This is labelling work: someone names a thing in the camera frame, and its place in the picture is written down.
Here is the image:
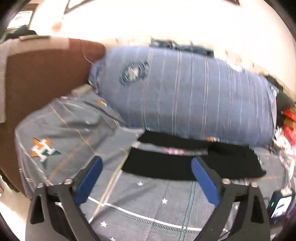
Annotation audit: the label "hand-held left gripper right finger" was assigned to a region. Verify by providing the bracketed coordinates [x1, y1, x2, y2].
[191, 156, 271, 241]

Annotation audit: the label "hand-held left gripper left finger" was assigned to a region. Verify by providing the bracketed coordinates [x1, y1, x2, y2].
[27, 156, 103, 241]

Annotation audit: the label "black pants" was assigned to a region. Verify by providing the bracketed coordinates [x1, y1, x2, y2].
[121, 130, 267, 183]

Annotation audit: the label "grey star-print bedsheet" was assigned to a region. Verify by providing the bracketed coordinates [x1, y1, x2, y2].
[14, 94, 292, 241]

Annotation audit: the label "pile of red and white packets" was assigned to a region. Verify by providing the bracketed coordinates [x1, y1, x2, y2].
[273, 108, 296, 187]

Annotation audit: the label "blue plaid pillow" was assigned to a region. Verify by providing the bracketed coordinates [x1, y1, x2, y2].
[88, 45, 278, 147]

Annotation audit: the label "beige power strip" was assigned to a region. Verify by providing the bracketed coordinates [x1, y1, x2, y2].
[71, 84, 93, 96]

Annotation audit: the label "black bag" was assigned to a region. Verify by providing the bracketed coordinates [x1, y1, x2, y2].
[265, 74, 296, 127]

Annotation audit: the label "brown headboard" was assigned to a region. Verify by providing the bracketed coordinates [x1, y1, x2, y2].
[0, 37, 107, 198]

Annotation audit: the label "dark folded cloth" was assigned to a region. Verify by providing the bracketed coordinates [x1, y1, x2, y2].
[150, 38, 215, 57]

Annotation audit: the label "thin cord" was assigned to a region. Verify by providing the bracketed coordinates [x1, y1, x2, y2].
[79, 39, 96, 65]

